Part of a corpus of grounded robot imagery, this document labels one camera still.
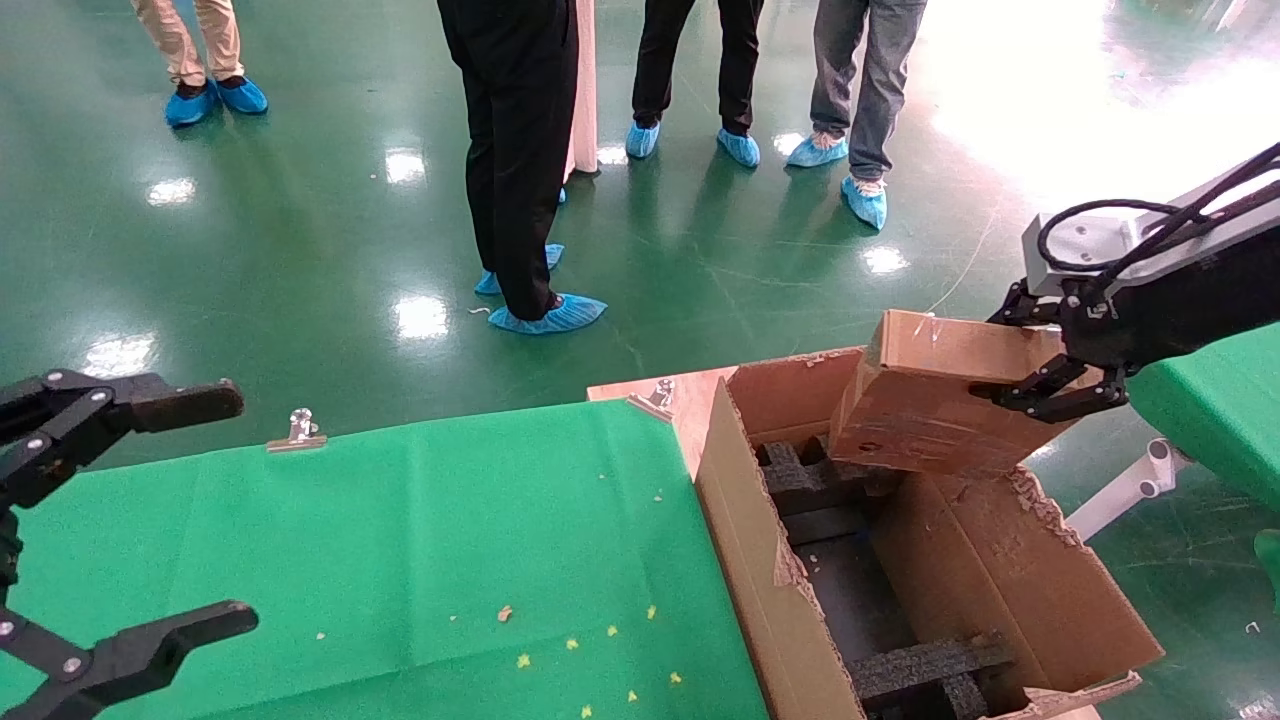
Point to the green cloth on side table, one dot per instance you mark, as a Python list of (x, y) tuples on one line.
[(1230, 420)]

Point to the metal binder clip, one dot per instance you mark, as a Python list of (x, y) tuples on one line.
[(652, 400), (297, 435)]

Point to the person in beige trousers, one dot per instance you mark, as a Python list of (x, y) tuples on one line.
[(215, 40)]

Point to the small cardboard box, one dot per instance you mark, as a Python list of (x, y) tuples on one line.
[(920, 400)]

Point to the large open cardboard carton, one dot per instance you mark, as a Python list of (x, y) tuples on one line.
[(1000, 570)]

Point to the person in wide black trousers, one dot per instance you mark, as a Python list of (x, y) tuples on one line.
[(515, 150)]

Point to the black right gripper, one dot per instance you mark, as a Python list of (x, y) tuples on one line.
[(1180, 310)]

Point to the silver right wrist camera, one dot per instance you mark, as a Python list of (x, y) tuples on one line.
[(1085, 240)]

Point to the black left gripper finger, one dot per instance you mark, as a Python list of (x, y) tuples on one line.
[(170, 405), (150, 640)]

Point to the white pillar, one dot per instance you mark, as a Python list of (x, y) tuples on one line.
[(583, 90)]

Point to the person in grey jeans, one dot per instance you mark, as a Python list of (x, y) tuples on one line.
[(875, 80)]

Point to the white table leg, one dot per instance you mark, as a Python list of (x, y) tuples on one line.
[(1120, 500)]

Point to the person in slim black trousers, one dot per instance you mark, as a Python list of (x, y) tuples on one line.
[(735, 60)]

